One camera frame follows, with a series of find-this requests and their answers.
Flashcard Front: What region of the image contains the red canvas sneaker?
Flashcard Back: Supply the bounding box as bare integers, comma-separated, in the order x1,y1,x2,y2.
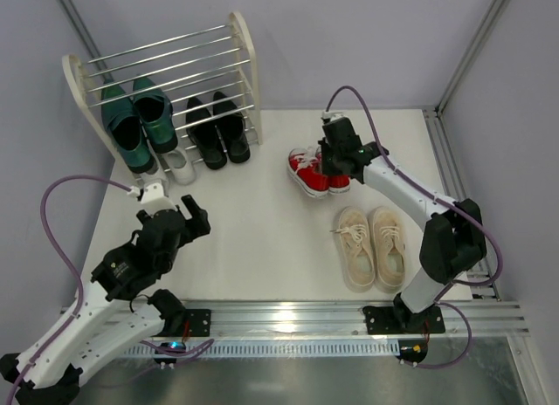
315,147,350,195
287,147,329,198

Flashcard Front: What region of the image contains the beige lace sneaker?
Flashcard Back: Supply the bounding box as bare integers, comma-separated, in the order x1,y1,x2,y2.
331,207,376,293
369,207,406,293

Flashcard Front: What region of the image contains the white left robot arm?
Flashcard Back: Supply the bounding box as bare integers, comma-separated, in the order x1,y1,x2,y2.
1,195,210,404

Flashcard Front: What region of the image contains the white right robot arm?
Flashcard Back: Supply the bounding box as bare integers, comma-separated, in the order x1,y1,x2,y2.
319,116,487,335

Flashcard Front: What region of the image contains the white metal shoe shelf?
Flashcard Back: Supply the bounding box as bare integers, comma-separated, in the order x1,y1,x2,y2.
62,11,263,167

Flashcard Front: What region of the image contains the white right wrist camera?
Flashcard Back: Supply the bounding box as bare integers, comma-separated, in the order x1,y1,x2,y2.
321,110,344,124

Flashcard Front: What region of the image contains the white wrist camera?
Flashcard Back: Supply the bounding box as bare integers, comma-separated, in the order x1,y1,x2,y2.
321,110,344,124
127,182,176,216

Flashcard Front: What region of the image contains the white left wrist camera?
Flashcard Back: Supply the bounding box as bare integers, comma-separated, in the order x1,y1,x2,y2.
127,182,176,216

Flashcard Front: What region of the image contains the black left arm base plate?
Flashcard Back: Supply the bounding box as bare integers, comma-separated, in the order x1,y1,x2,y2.
172,308,212,339

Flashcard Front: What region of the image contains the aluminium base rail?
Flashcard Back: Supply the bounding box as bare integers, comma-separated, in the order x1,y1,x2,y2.
185,299,529,339

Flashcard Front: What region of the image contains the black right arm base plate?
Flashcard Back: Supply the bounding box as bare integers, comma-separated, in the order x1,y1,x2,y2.
362,305,445,335

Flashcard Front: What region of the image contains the slotted grey cable duct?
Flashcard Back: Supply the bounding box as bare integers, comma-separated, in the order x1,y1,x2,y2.
126,338,401,359

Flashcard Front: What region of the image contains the aluminium right frame rail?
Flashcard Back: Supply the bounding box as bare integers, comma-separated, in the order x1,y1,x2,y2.
423,108,496,283

